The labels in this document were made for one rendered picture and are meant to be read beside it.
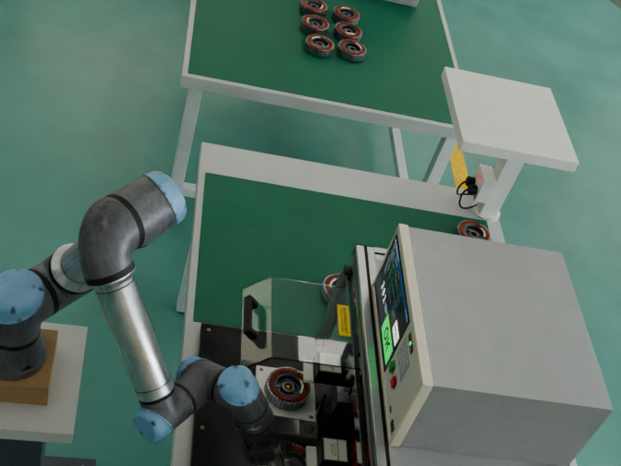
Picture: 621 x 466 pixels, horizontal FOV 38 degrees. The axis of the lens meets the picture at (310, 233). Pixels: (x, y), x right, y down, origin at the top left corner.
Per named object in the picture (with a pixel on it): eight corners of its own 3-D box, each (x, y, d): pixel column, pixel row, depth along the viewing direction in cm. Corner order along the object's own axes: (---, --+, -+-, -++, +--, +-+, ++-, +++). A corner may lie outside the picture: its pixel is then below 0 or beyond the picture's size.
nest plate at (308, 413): (254, 417, 219) (255, 414, 218) (255, 367, 230) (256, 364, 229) (314, 424, 222) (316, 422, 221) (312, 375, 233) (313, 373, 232)
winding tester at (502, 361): (388, 446, 180) (422, 385, 167) (371, 286, 212) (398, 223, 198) (568, 468, 188) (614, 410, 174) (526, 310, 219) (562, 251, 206)
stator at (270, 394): (261, 407, 220) (265, 398, 218) (265, 371, 229) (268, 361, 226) (306, 415, 222) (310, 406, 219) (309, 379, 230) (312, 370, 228)
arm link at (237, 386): (227, 356, 186) (260, 369, 181) (244, 387, 193) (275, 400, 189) (205, 386, 182) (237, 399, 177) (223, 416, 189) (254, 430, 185)
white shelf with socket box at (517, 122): (409, 256, 279) (463, 141, 248) (397, 178, 306) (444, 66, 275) (515, 274, 285) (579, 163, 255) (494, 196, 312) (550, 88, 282)
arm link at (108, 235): (80, 222, 159) (170, 451, 176) (127, 196, 166) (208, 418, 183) (42, 221, 166) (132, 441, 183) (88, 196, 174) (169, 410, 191)
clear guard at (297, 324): (240, 370, 198) (246, 353, 194) (242, 289, 216) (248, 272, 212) (383, 388, 205) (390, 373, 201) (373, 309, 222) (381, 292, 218)
